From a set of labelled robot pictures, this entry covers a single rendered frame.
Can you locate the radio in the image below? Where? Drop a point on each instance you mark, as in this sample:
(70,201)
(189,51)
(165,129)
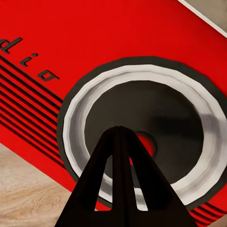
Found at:
(72,69)

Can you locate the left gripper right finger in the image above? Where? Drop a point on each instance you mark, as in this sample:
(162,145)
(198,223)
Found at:
(165,209)

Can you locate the coffee table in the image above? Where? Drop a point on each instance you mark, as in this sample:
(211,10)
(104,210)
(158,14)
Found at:
(214,10)

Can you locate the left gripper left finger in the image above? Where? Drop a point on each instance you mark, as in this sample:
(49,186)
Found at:
(79,210)

